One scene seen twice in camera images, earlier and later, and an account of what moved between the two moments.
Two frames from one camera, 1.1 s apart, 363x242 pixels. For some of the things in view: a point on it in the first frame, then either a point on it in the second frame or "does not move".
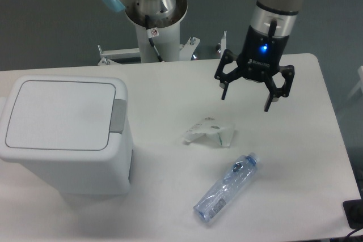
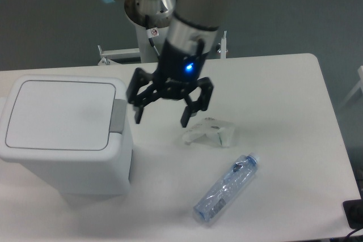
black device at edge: x=353 y=211 does not move
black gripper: x=260 y=57 -> x=180 y=67
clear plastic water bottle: x=233 y=180 does not move
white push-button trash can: x=74 y=132 does not move
